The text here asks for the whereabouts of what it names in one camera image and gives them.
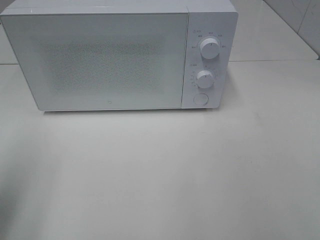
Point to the round white door release button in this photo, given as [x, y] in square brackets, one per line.
[201, 99]

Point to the white timer knob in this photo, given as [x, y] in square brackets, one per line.
[205, 79]

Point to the white microwave door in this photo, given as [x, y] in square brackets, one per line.
[101, 61]

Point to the white microwave oven body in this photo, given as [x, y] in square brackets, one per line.
[205, 18]

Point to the upper white power knob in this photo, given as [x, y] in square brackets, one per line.
[210, 47]

